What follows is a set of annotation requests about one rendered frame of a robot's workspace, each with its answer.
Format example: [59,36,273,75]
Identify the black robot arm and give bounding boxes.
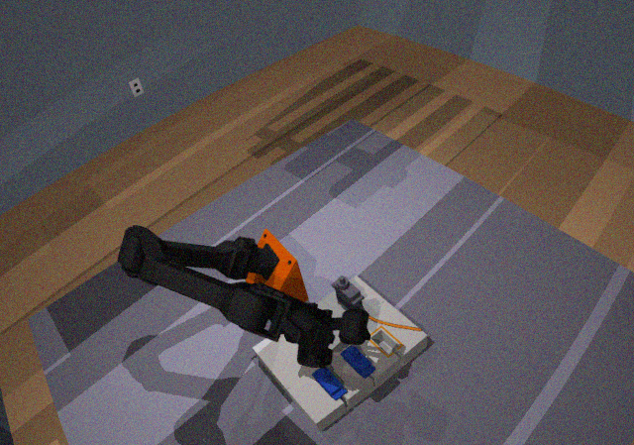
[118,225,334,369]

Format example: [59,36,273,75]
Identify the white flat rectangular plate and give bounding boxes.
[253,276,427,432]

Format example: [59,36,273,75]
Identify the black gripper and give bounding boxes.
[306,302,370,345]

